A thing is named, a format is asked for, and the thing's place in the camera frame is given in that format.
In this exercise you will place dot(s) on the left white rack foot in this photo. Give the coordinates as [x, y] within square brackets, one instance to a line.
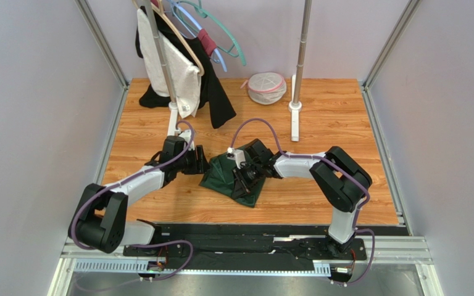
[172, 123]

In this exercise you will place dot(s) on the blue plastic hanger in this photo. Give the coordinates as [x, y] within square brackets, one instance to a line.
[194, 29]

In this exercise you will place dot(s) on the white mesh laundry bag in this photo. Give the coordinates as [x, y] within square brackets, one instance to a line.
[265, 88]

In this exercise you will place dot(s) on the teal plastic hanger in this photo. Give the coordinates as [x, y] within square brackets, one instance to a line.
[233, 49]

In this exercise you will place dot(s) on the dark red hanging cloth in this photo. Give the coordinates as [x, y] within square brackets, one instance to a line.
[207, 42]

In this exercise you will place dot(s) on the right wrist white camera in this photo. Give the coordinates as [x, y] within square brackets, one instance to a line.
[236, 155]

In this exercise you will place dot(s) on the white rack foot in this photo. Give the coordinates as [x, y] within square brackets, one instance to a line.
[295, 108]
[172, 123]

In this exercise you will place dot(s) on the dark green cloth napkin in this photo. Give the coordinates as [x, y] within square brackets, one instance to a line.
[219, 178]

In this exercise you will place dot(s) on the white hanging towel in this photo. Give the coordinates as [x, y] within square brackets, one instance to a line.
[184, 72]

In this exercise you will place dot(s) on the black hanging garment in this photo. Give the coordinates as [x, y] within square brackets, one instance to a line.
[212, 92]

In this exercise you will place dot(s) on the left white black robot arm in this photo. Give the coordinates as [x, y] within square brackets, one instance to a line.
[100, 220]

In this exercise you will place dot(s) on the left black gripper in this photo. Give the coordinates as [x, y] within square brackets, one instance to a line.
[200, 166]

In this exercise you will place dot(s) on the right white rack foot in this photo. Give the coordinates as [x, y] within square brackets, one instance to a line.
[295, 108]

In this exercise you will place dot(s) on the left metal rack pole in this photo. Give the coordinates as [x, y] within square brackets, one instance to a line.
[160, 46]

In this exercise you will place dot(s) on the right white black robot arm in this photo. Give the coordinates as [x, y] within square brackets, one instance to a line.
[342, 180]

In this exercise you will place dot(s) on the metal rack pole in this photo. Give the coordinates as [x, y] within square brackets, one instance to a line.
[160, 46]
[297, 78]

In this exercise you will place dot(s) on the aluminium frame rail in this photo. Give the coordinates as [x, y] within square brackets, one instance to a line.
[399, 264]

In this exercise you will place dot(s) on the right metal rack pole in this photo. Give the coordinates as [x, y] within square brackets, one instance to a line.
[297, 78]

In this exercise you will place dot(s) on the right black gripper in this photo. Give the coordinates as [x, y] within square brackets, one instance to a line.
[242, 179]

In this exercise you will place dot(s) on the wooden clothes hanger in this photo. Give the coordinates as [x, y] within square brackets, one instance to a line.
[158, 7]

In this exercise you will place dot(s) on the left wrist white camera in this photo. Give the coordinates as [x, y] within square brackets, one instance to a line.
[187, 135]

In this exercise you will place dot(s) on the wrist white camera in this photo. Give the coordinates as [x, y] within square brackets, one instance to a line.
[236, 155]
[187, 135]

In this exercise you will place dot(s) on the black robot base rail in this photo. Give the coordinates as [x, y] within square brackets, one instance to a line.
[248, 247]

